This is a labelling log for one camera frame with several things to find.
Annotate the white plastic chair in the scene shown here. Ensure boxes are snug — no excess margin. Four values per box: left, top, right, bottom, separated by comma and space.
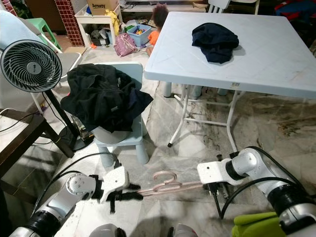
207, 0, 260, 14

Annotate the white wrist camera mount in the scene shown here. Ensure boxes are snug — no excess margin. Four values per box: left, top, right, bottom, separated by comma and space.
99, 165, 130, 204
197, 159, 234, 187

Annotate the dark wooden side table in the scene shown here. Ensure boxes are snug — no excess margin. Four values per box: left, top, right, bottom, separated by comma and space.
0, 109, 75, 191

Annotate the light blue child chair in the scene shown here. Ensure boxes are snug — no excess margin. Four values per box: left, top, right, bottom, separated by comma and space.
91, 62, 150, 166

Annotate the yellow cloth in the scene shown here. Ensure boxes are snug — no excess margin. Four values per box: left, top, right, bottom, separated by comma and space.
106, 9, 120, 35

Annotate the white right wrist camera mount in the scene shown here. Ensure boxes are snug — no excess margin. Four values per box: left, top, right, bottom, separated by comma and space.
197, 159, 234, 187

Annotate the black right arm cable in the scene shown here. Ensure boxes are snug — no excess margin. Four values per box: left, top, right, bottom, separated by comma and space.
215, 146, 316, 220

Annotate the grey robot left leg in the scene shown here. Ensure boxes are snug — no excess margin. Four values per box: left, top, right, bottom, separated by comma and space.
89, 224, 121, 237

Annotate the white low shelf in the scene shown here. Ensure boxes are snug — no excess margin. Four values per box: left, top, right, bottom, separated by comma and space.
75, 5, 121, 47

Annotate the brown cardboard box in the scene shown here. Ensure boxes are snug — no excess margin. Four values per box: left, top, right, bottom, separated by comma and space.
86, 0, 119, 15

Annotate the rose pink clothes hanger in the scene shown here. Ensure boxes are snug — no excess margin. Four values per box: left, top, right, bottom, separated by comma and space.
137, 170, 203, 197

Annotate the black jacket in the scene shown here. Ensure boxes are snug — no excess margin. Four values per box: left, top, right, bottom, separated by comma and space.
60, 63, 154, 133

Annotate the grey robot leg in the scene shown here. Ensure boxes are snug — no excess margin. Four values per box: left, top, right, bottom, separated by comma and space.
89, 224, 121, 237
165, 225, 198, 237

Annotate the green plastic stool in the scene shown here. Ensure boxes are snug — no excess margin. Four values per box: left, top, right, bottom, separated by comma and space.
27, 18, 62, 50

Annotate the lime green garment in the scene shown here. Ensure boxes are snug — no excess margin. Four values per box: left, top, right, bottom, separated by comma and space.
232, 211, 299, 237

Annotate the light blue plastic seat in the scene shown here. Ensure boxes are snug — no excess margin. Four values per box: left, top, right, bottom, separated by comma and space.
0, 10, 40, 50

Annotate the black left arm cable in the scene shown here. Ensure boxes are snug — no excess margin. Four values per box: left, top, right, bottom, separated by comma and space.
44, 152, 121, 208

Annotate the person in black trousers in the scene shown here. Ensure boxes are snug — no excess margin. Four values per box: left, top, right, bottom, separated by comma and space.
0, 195, 11, 237

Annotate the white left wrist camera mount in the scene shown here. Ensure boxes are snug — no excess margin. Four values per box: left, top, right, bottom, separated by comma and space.
99, 165, 130, 204

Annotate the pink patterned bag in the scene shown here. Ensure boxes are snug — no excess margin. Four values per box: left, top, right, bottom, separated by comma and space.
114, 33, 138, 57

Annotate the navy blue garment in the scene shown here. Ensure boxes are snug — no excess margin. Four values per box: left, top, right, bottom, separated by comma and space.
192, 22, 240, 64

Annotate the light blue folding table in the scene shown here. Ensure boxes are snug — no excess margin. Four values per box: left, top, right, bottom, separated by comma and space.
144, 12, 316, 154

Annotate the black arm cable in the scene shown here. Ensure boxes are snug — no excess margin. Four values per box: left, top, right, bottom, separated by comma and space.
44, 152, 121, 208
215, 146, 316, 220

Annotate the grey robot right leg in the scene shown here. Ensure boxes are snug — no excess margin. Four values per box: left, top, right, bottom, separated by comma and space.
165, 225, 198, 237

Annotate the blue toy bin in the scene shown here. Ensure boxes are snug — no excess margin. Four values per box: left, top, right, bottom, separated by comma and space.
126, 24, 153, 47

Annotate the child in orange shirt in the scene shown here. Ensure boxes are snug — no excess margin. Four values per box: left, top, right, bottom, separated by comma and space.
146, 4, 171, 56

